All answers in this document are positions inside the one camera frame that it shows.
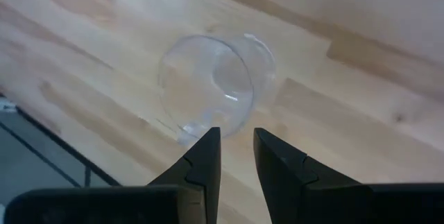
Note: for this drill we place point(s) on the clear glass mug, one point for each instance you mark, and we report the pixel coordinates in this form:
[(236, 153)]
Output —
[(208, 88)]

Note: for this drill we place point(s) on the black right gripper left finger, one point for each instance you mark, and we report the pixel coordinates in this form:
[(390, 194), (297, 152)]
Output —
[(197, 179)]

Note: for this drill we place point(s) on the black aluminium table frame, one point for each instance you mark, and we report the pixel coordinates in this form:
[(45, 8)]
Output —
[(69, 151)]

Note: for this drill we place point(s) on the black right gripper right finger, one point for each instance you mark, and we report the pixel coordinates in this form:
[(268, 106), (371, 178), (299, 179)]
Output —
[(281, 175)]

